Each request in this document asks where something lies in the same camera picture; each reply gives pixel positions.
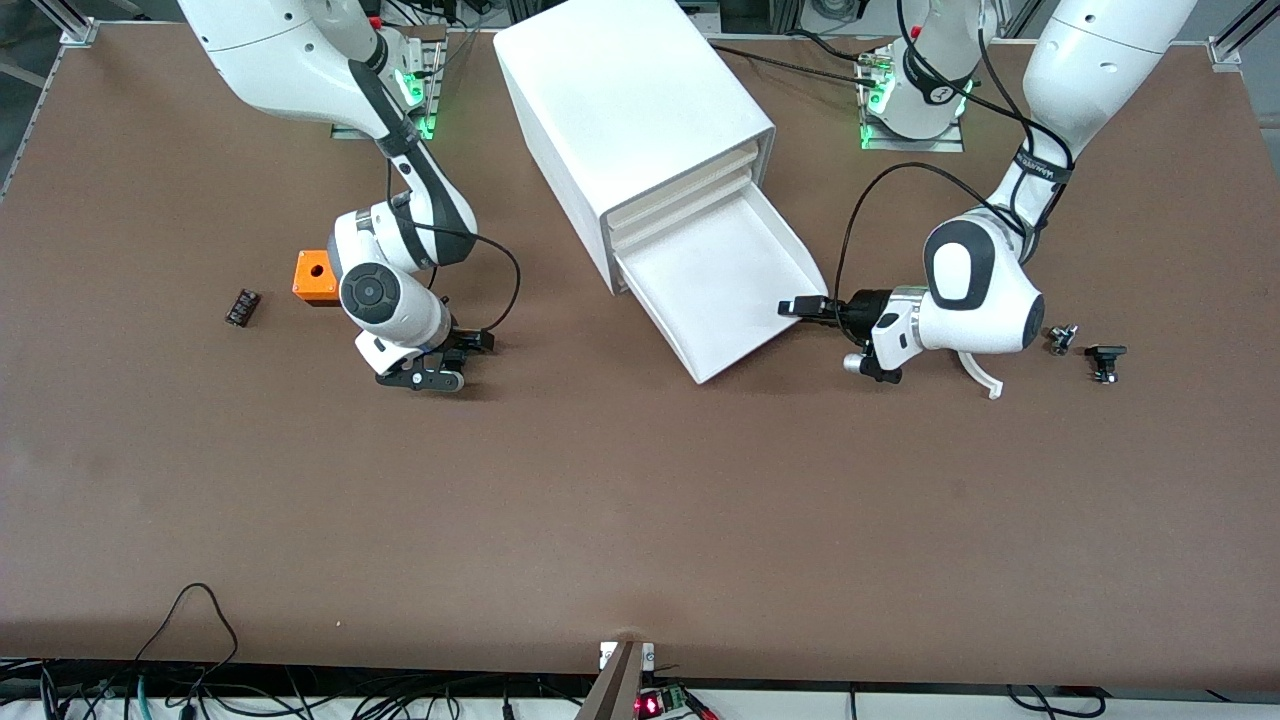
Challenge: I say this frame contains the white curved plastic arc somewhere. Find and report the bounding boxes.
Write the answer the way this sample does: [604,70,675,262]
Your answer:
[958,350,1004,401]

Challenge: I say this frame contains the orange box with hole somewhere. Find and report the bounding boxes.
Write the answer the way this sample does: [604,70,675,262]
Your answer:
[292,250,343,308]

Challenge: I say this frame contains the circuit board with red light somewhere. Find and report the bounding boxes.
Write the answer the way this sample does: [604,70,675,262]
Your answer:
[635,683,721,720]

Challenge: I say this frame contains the aluminium corner profile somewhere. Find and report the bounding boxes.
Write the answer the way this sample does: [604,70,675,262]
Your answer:
[1208,0,1280,66]
[30,0,98,46]

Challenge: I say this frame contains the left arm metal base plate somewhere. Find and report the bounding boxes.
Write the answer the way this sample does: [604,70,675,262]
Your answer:
[858,40,966,153]

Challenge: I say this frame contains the black cable on table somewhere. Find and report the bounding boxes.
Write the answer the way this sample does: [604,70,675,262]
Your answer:
[708,30,891,86]

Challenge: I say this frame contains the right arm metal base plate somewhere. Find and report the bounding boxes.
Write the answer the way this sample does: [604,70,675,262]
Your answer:
[330,25,446,141]

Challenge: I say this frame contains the looped black cable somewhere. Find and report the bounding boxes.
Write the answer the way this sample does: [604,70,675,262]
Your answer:
[135,583,241,671]

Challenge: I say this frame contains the tangled black cables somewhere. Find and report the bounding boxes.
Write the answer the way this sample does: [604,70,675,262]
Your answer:
[0,658,601,720]

